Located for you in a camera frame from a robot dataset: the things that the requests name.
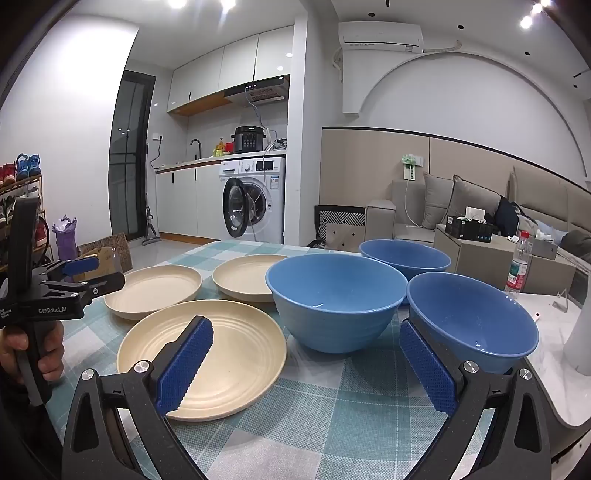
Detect wall outlet with green charger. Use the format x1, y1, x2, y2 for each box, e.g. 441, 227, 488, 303
401, 154, 424, 183

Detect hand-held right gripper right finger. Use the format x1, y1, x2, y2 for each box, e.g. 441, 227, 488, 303
399, 318, 552, 480

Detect dark grey blanket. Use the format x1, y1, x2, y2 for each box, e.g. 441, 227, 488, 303
558, 228, 591, 264

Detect dark blue garment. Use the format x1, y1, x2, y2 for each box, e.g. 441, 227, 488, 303
496, 197, 522, 227

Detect black product box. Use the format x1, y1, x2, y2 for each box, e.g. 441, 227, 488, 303
445, 216, 492, 243

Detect wooden shoe rack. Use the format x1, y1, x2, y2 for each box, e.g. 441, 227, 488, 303
0, 154, 51, 278

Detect purple bag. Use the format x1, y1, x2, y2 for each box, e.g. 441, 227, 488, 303
52, 215, 79, 273

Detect black pressure cooker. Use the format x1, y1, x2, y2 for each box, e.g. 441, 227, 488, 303
231, 126, 265, 154

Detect white marble side table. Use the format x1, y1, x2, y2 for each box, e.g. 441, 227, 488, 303
505, 288, 591, 428

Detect grey sofa cushion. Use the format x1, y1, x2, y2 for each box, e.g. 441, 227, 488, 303
421, 173, 455, 230
445, 175, 502, 222

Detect grey flat box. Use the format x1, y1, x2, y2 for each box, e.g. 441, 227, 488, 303
526, 240, 559, 260

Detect blue ceramic bowl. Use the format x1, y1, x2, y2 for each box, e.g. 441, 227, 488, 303
406, 272, 540, 376
265, 254, 409, 354
359, 239, 452, 283

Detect white base cabinets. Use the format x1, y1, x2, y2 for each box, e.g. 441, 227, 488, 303
154, 161, 222, 241

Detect white air conditioner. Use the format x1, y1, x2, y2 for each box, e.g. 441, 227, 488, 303
338, 21, 424, 54

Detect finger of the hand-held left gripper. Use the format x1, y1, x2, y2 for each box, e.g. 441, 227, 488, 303
34, 256, 100, 282
39, 272, 126, 308

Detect dark glass door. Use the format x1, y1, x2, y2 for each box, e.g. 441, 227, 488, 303
108, 69, 155, 241

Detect teal checked tablecloth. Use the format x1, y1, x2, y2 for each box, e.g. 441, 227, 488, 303
60, 240, 522, 480

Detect white washing machine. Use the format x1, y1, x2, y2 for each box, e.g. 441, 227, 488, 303
219, 157, 286, 244

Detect clear water bottle red cap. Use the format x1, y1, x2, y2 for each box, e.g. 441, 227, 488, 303
504, 231, 533, 300

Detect beige bedside cabinet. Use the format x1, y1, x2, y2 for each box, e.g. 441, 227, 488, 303
434, 226, 578, 301

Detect person's left hand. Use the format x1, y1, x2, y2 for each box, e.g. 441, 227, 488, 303
0, 322, 65, 384

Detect group of assorted shoes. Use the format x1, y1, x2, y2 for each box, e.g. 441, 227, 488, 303
0, 154, 51, 259

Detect white wall cabinets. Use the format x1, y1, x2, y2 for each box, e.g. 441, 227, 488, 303
167, 25, 295, 114

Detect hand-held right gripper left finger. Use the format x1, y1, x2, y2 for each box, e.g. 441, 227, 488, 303
61, 315, 215, 480

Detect grey fabric sofa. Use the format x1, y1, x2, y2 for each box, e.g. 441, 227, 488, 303
365, 166, 591, 278

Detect upright floor mop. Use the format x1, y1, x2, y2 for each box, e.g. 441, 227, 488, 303
141, 208, 162, 246

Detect beige round plate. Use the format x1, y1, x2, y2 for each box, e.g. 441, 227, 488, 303
212, 254, 291, 303
104, 264, 204, 321
117, 300, 288, 422

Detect flat cardboard with circles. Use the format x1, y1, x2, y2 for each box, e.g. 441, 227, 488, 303
78, 232, 134, 273

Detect black range hood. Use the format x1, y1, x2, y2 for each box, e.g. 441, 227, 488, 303
225, 76, 291, 106

